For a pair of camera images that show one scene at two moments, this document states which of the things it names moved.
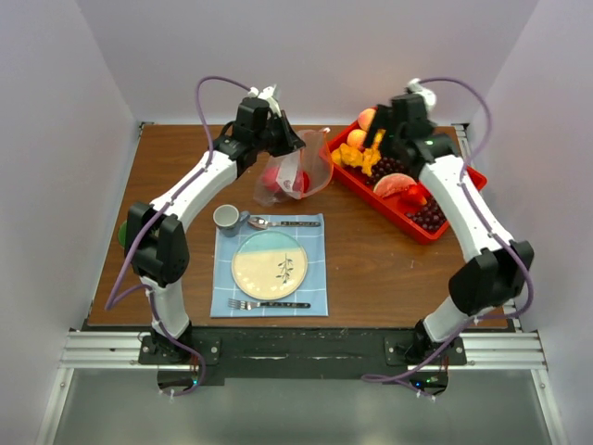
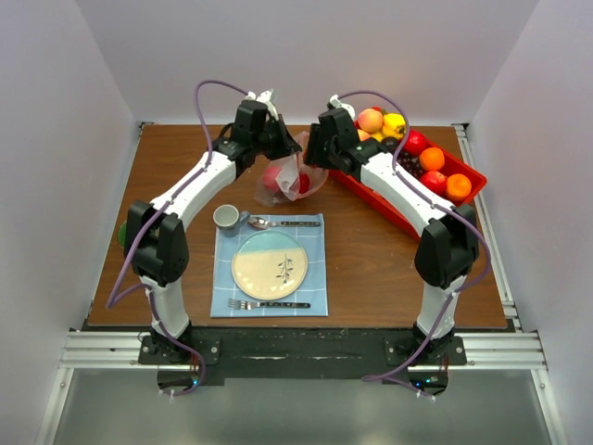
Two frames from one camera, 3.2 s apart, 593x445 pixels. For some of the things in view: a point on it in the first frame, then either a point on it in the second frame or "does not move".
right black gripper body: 395,135 → 320,152
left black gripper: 295,142 does not move
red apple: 270,178 does not move
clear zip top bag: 298,173 does not move
